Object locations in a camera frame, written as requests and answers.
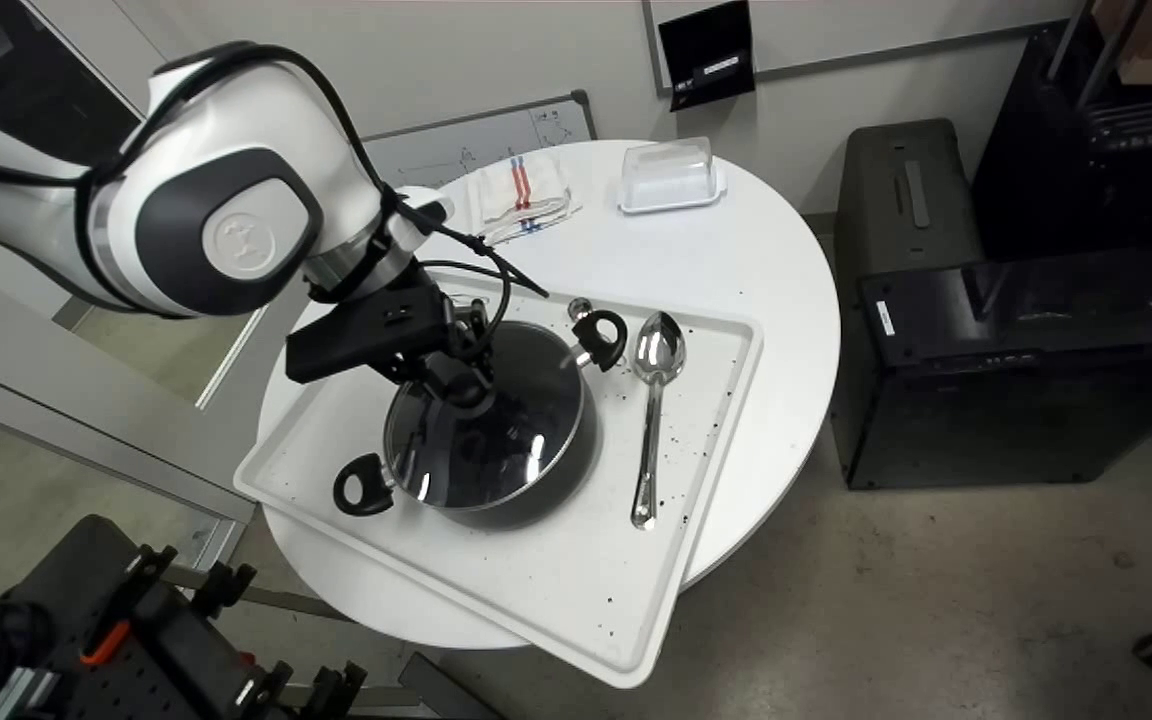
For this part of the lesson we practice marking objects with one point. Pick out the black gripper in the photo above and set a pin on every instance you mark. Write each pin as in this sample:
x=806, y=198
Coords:
x=407, y=335

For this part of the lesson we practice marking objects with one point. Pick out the glass lid with black knob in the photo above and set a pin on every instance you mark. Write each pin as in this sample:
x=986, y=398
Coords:
x=498, y=448

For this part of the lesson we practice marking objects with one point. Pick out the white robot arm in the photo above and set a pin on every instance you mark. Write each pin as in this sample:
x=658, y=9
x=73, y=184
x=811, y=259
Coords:
x=251, y=177

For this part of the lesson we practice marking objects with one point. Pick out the folded white striped towel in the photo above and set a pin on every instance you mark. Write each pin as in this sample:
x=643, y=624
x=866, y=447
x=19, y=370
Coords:
x=509, y=198

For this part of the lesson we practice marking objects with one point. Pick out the metal spoon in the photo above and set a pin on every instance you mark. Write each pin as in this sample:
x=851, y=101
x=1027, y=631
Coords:
x=658, y=361

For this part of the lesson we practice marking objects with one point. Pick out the white plastic tray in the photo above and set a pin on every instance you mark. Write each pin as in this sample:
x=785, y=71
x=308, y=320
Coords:
x=561, y=569

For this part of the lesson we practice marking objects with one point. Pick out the black marker tray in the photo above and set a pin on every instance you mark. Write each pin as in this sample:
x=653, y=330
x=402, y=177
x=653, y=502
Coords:
x=711, y=54

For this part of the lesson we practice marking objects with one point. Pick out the black equipment stand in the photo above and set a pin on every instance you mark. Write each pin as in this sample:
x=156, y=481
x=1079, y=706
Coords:
x=101, y=634

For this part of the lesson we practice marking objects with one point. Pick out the black cabinet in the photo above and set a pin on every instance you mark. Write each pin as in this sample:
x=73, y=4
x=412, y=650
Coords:
x=963, y=370

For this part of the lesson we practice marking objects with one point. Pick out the small whiteboard leaning on wall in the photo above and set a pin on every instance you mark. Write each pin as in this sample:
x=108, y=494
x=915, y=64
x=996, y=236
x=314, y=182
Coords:
x=446, y=150

